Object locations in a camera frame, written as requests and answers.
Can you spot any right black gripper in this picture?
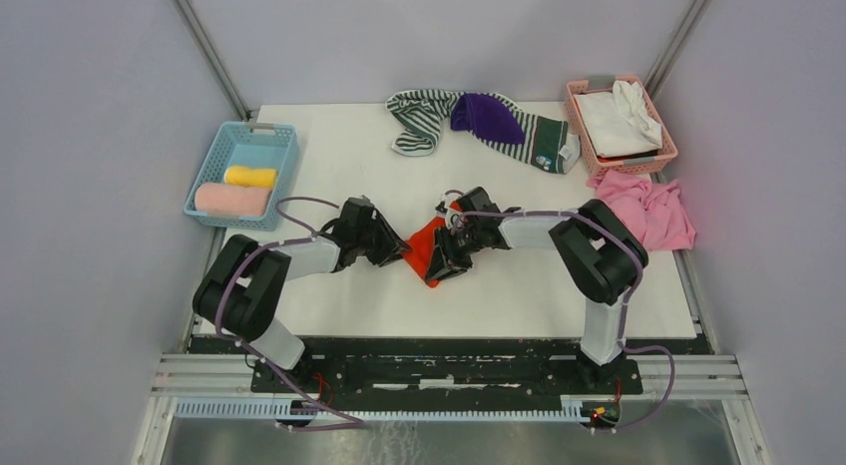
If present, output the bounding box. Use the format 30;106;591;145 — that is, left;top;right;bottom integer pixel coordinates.
423;223;484;284

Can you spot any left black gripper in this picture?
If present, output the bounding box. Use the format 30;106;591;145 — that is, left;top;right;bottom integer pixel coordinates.
355;215;411;268

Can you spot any orange towel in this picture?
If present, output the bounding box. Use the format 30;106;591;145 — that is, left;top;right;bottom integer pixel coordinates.
401;201;461;288

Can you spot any yellow towel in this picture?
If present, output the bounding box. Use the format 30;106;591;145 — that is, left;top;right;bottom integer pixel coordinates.
223;165;278;189

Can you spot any light pink towel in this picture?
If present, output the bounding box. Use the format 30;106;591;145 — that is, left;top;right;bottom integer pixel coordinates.
194;183;272;217

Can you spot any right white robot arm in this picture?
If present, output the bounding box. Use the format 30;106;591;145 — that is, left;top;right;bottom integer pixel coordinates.
420;187;648;393

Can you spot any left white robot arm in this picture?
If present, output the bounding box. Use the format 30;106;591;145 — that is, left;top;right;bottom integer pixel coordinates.
193;197;411;392

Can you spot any green white striped towel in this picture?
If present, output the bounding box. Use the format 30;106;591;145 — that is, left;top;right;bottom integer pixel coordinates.
385;89;461;157

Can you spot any purple towel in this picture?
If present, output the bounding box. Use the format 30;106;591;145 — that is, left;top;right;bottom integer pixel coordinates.
449;93;525;145

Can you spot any dark green striped towel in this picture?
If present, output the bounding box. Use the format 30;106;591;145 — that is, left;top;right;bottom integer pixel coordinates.
474;93;581;175

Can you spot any blue plastic basket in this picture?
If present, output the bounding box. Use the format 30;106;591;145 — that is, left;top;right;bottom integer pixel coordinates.
184;122;299;232

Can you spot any bright pink cloth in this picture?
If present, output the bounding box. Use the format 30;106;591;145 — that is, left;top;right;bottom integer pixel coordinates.
587;171;696;251

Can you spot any white cloth in basket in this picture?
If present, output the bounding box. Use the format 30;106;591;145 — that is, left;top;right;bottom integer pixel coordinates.
575;80;663;159

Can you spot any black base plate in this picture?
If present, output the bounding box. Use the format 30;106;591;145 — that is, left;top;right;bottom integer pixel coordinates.
188;336;715;414

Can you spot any white cable duct rail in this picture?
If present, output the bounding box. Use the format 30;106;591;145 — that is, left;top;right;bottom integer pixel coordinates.
174;398;590;424

